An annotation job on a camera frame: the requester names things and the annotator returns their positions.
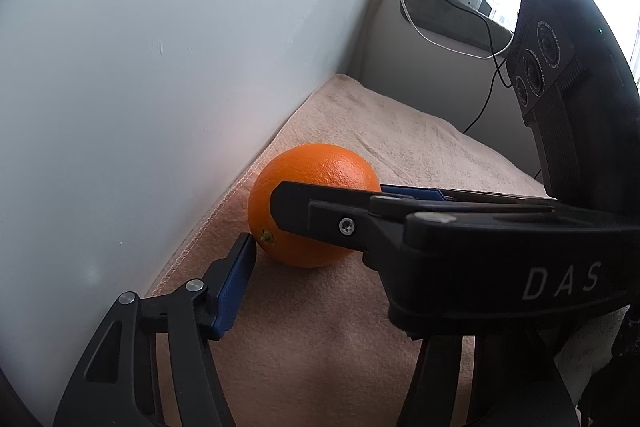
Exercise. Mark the pink blanket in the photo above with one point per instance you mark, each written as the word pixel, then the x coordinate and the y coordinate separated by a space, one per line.
pixel 350 347

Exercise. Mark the person's right hand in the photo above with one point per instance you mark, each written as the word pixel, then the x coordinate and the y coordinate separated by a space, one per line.
pixel 590 357

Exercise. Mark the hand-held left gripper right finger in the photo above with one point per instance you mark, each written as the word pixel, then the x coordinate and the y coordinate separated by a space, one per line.
pixel 440 382

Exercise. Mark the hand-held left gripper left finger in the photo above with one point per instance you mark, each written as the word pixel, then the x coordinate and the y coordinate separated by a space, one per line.
pixel 235 287

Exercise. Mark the large orange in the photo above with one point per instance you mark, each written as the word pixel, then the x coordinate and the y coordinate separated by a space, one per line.
pixel 320 167

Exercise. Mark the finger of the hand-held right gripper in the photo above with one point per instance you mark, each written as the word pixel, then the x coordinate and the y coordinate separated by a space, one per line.
pixel 415 194
pixel 310 212

